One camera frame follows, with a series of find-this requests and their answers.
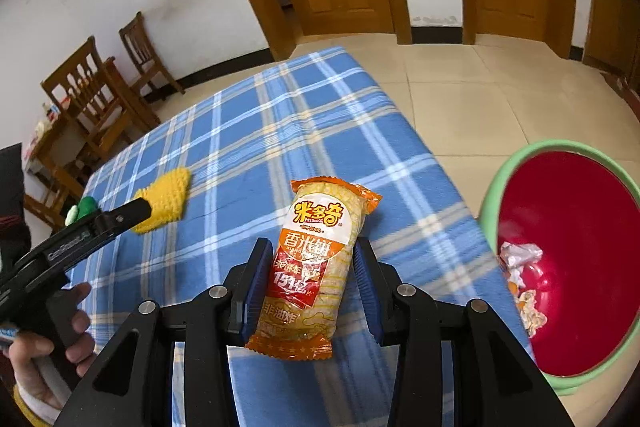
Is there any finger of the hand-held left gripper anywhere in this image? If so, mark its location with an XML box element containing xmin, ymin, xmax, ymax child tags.
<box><xmin>87</xmin><ymin>198</ymin><xmax>153</xmax><ymax>239</ymax></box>

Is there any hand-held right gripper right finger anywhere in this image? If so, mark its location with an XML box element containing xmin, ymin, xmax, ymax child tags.
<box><xmin>352</xmin><ymin>238</ymin><xmax>573</xmax><ymax>427</ymax></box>

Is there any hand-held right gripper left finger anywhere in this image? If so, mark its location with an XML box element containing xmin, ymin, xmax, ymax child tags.
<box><xmin>52</xmin><ymin>237</ymin><xmax>275</xmax><ymax>427</ymax></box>

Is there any yellow scrub brush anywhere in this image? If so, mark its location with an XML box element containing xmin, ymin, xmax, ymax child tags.
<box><xmin>131</xmin><ymin>168</ymin><xmax>192</xmax><ymax>235</ymax></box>

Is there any orange snack packet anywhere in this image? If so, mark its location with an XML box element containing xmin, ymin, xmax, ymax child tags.
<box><xmin>244</xmin><ymin>176</ymin><xmax>383</xmax><ymax>362</ymax></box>

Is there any orange cloth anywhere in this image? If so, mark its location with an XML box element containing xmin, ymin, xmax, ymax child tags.
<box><xmin>506</xmin><ymin>279</ymin><xmax>526</xmax><ymax>310</ymax></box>

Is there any white tissue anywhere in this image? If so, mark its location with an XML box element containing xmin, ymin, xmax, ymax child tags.
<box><xmin>499</xmin><ymin>242</ymin><xmax>545</xmax><ymax>283</ymax></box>

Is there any cream paper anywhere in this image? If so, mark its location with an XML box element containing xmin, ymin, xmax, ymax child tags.
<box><xmin>517</xmin><ymin>289</ymin><xmax>548</xmax><ymax>338</ymax></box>

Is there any red basin with green rim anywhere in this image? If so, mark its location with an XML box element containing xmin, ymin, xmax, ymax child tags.
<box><xmin>477</xmin><ymin>139</ymin><xmax>640</xmax><ymax>397</ymax></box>

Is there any person's left hand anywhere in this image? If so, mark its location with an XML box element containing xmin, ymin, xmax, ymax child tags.
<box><xmin>9</xmin><ymin>283</ymin><xmax>97</xmax><ymax>408</ymax></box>

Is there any green flower-shaped container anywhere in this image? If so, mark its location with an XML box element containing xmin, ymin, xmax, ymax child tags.
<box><xmin>64</xmin><ymin>196</ymin><xmax>101</xmax><ymax>228</ymax></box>

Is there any wooden chair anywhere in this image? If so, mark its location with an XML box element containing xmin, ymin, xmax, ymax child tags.
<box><xmin>40</xmin><ymin>36</ymin><xmax>161</xmax><ymax>168</ymax></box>
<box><xmin>22</xmin><ymin>179</ymin><xmax>83</xmax><ymax>233</ymax></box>
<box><xmin>119</xmin><ymin>12</ymin><xmax>186</xmax><ymax>96</ymax></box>

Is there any dark clothing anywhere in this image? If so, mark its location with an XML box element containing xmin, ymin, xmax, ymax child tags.
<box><xmin>0</xmin><ymin>142</ymin><xmax>33</xmax><ymax>270</ymax></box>

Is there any blue plaid tablecloth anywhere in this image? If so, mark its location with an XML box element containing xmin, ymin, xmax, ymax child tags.
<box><xmin>65</xmin><ymin>46</ymin><xmax>538</xmax><ymax>427</ymax></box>

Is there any red floor mat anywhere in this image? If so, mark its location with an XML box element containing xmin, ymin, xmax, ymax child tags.
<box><xmin>602</xmin><ymin>72</ymin><xmax>640</xmax><ymax>108</ymax></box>

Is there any small wooden door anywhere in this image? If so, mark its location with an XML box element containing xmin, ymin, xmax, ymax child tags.
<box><xmin>582</xmin><ymin>0</ymin><xmax>640</xmax><ymax>78</ymax></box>

